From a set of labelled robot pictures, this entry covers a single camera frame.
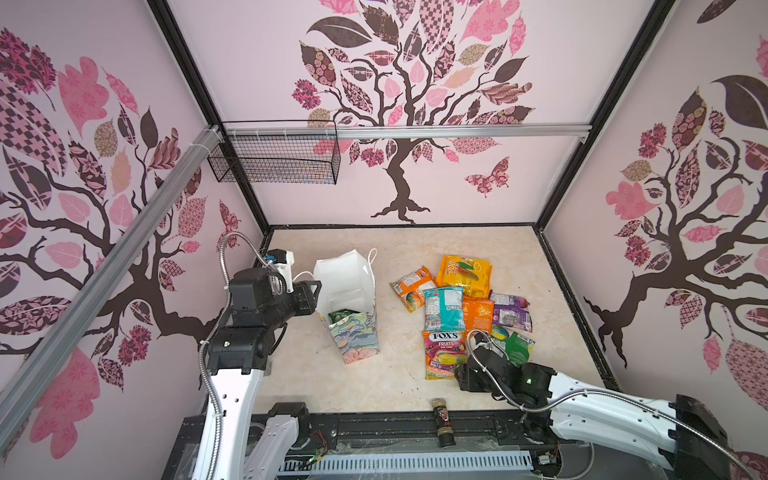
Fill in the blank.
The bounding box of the green Fox's mango tea bag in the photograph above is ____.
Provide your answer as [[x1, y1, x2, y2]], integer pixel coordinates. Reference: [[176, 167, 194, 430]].
[[329, 309, 366, 327]]

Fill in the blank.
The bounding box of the floral paper bag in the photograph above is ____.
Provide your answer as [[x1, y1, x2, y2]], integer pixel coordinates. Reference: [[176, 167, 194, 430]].
[[293, 248, 380, 365]]

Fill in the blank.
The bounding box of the Fox's fruits candy bag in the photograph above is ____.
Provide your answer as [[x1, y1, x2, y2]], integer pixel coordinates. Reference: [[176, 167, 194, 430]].
[[422, 331, 469, 380]]

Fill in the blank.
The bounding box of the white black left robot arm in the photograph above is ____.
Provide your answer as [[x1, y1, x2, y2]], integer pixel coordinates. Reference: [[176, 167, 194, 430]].
[[192, 267, 322, 479]]

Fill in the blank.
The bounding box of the green white snack bag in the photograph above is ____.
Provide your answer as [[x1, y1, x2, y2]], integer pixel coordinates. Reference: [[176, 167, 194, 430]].
[[490, 325, 535, 367]]

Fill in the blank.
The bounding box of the purple snack bag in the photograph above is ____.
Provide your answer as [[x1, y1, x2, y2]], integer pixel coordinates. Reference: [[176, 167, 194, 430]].
[[489, 292, 533, 332]]

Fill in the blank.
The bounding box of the orange chips bag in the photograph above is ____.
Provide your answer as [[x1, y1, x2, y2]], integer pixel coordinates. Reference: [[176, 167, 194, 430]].
[[462, 297, 495, 333]]

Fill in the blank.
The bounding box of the orange snack bag with label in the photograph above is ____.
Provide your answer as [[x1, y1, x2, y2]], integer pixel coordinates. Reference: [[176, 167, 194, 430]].
[[390, 266, 437, 313]]

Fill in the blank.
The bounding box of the teal snack bag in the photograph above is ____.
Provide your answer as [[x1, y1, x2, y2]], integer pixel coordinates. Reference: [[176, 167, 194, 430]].
[[424, 286, 466, 332]]

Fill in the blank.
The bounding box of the yellow orange snack bag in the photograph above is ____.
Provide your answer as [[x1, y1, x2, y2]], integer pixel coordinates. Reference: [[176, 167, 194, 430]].
[[436, 255, 493, 299]]

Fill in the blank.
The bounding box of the small brown black bottle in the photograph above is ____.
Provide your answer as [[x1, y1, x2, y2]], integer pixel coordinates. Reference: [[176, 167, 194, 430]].
[[432, 398, 456, 448]]

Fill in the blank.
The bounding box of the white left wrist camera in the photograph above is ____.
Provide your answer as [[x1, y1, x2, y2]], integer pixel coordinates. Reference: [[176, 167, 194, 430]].
[[267, 249, 295, 293]]

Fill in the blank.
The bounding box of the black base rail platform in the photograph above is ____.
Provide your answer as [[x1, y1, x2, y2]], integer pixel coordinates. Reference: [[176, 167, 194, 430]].
[[162, 409, 675, 479]]

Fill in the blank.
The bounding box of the black wire basket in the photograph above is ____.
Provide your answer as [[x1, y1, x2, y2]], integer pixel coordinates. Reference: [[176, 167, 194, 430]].
[[208, 120, 341, 185]]

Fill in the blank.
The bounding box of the white slotted cable duct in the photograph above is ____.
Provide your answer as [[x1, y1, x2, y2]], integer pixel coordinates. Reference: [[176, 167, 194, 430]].
[[277, 451, 534, 478]]

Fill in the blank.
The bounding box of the aluminium rail back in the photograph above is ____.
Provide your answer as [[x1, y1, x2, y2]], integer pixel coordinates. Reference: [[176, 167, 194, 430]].
[[225, 123, 592, 140]]

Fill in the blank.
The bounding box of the aluminium rail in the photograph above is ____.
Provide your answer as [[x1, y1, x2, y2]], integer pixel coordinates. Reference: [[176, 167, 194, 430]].
[[225, 123, 592, 140], [1, 125, 221, 447]]

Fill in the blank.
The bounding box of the aluminium rail left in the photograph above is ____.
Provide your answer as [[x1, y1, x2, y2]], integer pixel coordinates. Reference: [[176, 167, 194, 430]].
[[1, 125, 221, 447]]

